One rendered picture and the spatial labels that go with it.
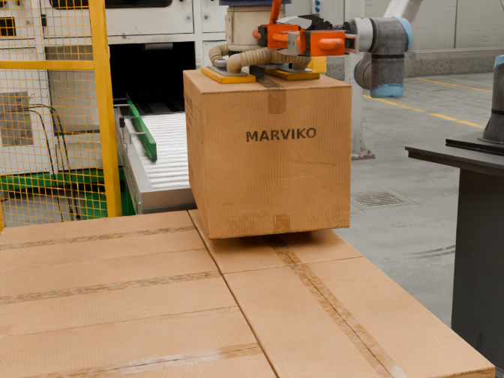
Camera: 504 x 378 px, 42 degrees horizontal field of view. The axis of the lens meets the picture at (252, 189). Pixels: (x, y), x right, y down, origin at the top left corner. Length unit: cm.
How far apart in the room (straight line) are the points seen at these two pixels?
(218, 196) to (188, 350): 53
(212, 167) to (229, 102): 18
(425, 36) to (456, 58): 71
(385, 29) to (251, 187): 55
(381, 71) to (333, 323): 74
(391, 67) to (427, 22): 1077
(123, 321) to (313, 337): 42
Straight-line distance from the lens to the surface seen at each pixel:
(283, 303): 152
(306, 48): 145
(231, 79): 182
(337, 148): 177
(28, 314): 159
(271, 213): 177
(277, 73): 195
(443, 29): 1277
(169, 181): 268
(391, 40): 183
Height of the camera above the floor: 119
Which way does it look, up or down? 15 degrees down
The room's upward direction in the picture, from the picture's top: 2 degrees counter-clockwise
